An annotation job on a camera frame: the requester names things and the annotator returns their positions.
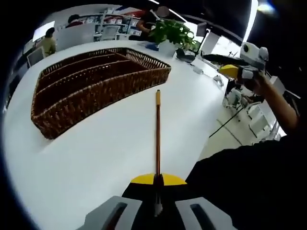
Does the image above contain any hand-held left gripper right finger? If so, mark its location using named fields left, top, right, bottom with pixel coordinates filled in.
left=160, top=173, right=235, bottom=230

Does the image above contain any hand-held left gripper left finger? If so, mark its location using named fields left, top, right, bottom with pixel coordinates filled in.
left=83, top=172, right=158, bottom=230

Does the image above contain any brown wooden chopstick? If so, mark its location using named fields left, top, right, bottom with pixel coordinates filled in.
left=154, top=89, right=164, bottom=218

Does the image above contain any brown wicker storage tray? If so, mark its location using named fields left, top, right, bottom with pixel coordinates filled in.
left=30, top=47, right=172, bottom=140

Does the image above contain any white storage shelf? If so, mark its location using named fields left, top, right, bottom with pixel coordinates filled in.
left=81, top=11, right=142, bottom=32

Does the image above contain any person's right hand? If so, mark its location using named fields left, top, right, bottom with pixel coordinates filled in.
left=241, top=71, right=273, bottom=97

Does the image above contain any white charger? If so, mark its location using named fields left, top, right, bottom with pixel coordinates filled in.
left=191, top=64, right=204, bottom=75

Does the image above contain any long ceiling light strip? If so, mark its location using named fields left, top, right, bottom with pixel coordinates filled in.
left=242, top=0, right=259, bottom=43

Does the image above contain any black studio light stand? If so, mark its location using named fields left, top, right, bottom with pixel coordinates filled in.
left=195, top=22, right=211, bottom=56

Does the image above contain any black object on table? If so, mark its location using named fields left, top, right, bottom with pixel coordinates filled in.
left=176, top=47, right=196, bottom=62

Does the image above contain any green potted plant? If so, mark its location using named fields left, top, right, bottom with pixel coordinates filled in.
left=148, top=19, right=201, bottom=58

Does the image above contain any person in black clothes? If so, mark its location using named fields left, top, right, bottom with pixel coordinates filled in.
left=186, top=112, right=307, bottom=230

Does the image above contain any white mesh office chair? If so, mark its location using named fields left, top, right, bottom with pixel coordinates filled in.
left=102, top=25, right=120, bottom=41
left=26, top=46, right=46, bottom=68

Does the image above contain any white desk partition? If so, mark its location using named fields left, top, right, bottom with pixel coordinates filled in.
left=56, top=25, right=94, bottom=50

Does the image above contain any white lit monitor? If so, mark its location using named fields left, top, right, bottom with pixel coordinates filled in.
left=32, top=21, right=56, bottom=43

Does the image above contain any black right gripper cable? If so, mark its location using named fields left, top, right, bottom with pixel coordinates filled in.
left=209, top=105, right=243, bottom=138

